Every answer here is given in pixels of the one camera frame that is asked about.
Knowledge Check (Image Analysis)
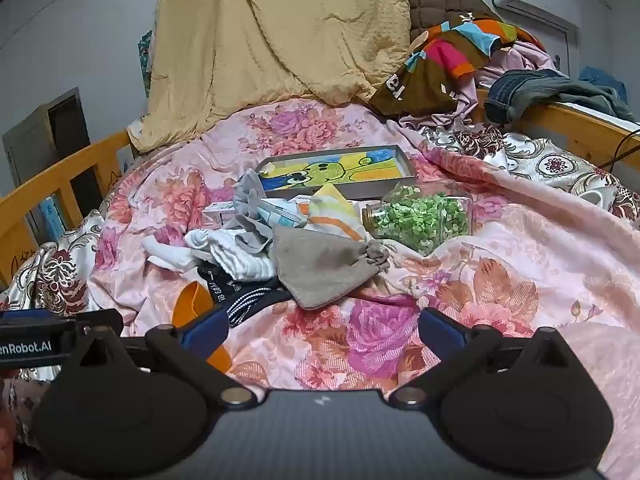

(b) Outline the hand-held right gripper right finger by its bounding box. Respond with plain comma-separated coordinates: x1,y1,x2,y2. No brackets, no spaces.
387,307,583,407

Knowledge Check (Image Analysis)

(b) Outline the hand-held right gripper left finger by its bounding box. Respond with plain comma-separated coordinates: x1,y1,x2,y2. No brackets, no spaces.
62,307,258,407

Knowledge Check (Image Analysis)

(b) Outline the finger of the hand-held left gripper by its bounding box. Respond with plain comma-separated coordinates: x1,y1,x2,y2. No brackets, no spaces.
67,309,124,341

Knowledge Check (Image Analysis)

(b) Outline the orange cup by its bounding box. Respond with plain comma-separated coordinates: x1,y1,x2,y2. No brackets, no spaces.
172,280,233,371

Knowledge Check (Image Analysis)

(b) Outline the black white-striped cloth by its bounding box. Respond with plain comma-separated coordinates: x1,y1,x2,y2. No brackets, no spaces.
196,265,296,328

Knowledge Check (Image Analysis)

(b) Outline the white ribbed sock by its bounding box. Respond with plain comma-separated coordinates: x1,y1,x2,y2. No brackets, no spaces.
200,239,278,282

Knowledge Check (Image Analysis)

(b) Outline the grey cloth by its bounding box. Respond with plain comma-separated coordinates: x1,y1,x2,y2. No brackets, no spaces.
234,214,275,257

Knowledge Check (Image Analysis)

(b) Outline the grey linen pouch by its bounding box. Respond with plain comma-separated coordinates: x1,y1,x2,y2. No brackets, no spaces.
270,225,391,311

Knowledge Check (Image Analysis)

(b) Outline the grey blue sock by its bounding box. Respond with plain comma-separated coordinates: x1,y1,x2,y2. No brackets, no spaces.
232,170,276,221

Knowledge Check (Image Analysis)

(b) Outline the striped pastel cloth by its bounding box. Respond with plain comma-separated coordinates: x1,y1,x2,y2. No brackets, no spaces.
305,183,368,243

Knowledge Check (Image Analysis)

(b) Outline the grey tray with cartoon drawing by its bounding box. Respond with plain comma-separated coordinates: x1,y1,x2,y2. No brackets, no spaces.
255,144,416,201

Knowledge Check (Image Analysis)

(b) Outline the pink floral quilt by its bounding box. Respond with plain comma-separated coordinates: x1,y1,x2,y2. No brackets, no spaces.
92,97,640,480

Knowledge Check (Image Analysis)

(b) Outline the glass jar of green stars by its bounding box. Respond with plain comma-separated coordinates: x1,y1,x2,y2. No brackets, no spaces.
361,185,475,257

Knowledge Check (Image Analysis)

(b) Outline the satin floral bedsheet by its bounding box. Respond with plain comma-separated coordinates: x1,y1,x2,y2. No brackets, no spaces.
0,120,640,401

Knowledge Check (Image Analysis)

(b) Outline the wooden bed end board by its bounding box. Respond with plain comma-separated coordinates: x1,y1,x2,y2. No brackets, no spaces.
474,87,640,171

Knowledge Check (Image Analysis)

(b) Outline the brown colourful patched cloth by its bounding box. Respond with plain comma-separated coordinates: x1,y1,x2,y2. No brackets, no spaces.
370,17,518,116

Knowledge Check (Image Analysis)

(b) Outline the white mattress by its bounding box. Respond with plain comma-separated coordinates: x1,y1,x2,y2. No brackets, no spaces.
557,100,640,128

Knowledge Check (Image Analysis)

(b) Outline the grey green garment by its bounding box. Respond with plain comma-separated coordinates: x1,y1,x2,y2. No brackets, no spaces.
520,77,636,123

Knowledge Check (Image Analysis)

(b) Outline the light pink cloth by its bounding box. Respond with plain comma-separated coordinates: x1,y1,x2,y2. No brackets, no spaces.
400,40,558,131

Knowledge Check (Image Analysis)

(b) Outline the blue cloth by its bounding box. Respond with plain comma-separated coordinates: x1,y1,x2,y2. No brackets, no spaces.
580,65,628,101

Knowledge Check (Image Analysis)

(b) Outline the yellow hanging blanket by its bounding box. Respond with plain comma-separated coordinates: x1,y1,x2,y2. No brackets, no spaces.
127,0,413,153

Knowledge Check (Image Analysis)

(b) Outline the brown quilted blanket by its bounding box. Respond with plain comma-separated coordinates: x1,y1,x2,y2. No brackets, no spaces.
402,0,493,43

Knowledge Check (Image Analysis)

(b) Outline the black cable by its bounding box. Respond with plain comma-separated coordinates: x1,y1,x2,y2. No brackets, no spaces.
597,130,640,171

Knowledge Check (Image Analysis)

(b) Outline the teal wall poster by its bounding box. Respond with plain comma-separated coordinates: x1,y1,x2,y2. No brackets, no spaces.
137,30,153,96

